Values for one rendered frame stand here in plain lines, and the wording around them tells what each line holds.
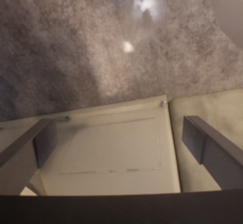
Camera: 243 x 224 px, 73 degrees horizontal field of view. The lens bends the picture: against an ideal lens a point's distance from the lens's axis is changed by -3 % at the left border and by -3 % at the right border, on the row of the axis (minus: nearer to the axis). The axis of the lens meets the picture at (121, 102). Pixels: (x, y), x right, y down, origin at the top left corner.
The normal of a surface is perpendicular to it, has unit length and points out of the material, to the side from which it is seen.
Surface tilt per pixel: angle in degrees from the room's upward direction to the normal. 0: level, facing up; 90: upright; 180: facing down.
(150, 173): 90
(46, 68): 0
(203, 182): 90
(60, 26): 0
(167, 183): 90
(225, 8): 0
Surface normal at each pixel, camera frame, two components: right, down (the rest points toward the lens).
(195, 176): -0.29, -0.77
